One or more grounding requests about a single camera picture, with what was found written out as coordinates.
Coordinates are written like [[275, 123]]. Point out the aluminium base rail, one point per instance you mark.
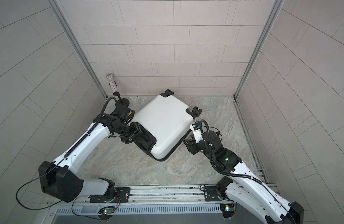
[[141, 195]]

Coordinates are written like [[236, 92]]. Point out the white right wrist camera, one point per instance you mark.
[[196, 129]]

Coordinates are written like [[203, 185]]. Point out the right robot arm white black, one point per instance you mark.
[[239, 183]]

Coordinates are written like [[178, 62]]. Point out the green circuit board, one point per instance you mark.
[[228, 210], [107, 211]]

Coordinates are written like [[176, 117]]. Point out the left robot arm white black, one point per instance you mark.
[[58, 178]]

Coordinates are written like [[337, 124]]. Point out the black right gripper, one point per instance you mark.
[[192, 144]]

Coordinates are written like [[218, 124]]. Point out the right green circuit board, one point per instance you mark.
[[228, 210]]

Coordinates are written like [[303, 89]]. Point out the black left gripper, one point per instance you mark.
[[136, 129]]

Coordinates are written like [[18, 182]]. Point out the white vented cable duct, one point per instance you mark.
[[143, 209]]

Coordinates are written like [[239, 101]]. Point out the black stand with clear tube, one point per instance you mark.
[[113, 86]]

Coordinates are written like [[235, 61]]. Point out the left green circuit board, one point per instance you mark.
[[107, 211]]

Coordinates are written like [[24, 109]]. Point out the white hard-shell suitcase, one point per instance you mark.
[[164, 123]]

